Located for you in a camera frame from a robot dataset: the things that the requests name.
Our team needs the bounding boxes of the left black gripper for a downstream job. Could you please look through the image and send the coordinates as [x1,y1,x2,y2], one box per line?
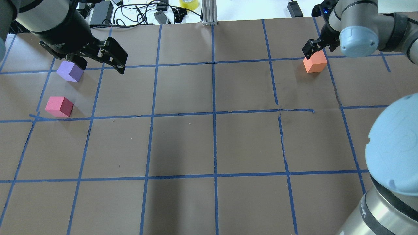
[29,7,128,75]

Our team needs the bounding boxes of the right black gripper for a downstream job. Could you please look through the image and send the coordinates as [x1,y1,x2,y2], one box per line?
[302,0,340,60]

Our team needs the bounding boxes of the orange foam cube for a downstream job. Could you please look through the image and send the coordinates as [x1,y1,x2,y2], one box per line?
[303,50,328,73]

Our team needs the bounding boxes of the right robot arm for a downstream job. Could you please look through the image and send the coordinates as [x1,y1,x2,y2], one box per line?
[302,0,418,235]

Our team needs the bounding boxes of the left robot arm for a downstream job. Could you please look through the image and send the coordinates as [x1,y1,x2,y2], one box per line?
[0,0,128,74]

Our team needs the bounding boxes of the purple foam cube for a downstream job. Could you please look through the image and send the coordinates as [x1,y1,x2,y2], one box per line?
[57,61,84,82]

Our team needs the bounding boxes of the small black adapter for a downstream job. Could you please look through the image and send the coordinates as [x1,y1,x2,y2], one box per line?
[287,0,304,18]

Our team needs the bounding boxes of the pink foam cube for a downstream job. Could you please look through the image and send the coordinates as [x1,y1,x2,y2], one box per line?
[45,96,74,118]

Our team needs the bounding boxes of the grey usb hub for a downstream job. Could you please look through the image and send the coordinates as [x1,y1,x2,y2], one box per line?
[154,11,171,25]

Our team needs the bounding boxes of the yellow tape roll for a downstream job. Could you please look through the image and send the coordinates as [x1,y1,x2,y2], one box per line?
[179,0,199,11]

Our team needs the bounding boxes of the aluminium frame post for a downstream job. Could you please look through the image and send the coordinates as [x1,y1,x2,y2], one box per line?
[201,0,218,26]

